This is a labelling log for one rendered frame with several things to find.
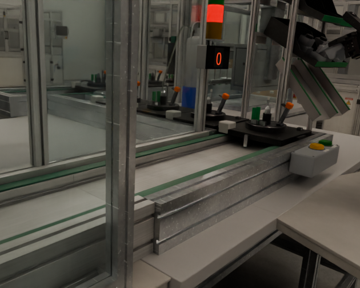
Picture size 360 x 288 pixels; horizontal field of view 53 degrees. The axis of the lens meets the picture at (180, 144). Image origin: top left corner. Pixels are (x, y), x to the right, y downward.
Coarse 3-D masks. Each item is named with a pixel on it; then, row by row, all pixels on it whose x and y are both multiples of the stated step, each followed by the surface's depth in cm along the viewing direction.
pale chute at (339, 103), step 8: (312, 72) 163; (320, 72) 160; (320, 80) 161; (328, 80) 158; (328, 88) 158; (328, 96) 158; (336, 96) 156; (336, 104) 156; (344, 104) 154; (344, 112) 154
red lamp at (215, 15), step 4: (208, 8) 110; (212, 8) 109; (216, 8) 108; (220, 8) 109; (208, 12) 110; (212, 12) 109; (216, 12) 109; (220, 12) 109; (208, 16) 110; (212, 16) 109; (216, 16) 109; (220, 16) 109; (208, 20) 110; (212, 20) 109; (216, 20) 109; (220, 20) 110
